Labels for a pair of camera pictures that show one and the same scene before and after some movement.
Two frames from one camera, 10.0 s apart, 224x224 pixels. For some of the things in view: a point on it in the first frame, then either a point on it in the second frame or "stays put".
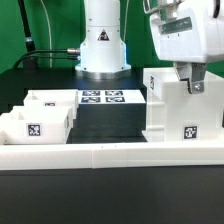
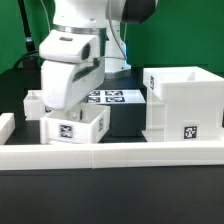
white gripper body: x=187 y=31 to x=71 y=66
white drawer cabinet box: x=175 y=115 stays put
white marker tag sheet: x=110 y=96 stays put
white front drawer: x=36 y=125 to x=80 y=124
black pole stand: x=27 y=63 stays put
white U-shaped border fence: x=110 y=155 stays put
